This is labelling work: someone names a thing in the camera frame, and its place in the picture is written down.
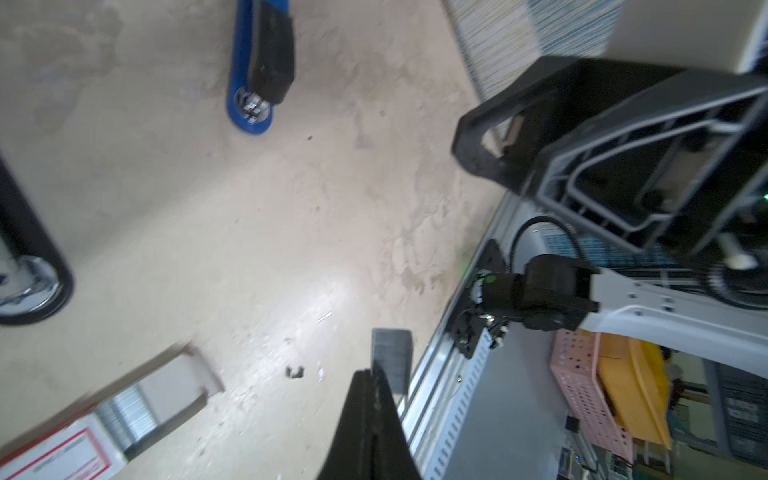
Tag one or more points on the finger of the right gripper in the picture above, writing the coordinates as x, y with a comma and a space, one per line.
508, 138

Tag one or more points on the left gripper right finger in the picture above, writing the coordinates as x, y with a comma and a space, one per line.
390, 454

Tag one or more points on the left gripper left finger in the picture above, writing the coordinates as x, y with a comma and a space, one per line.
350, 453

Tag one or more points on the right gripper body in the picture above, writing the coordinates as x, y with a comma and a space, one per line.
644, 155

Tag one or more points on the red white staple box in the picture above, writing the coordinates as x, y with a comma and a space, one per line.
97, 436

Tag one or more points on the black stapler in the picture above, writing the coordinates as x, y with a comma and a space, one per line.
36, 282

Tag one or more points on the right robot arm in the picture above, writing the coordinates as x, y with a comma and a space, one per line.
727, 322

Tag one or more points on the small loose staple piece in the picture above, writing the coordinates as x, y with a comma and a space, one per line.
293, 373

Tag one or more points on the pink perforated basket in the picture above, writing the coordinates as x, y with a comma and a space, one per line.
574, 364

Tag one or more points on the yellow plastic bin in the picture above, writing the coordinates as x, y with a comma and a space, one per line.
633, 374

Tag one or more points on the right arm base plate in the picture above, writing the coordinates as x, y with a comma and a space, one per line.
469, 319

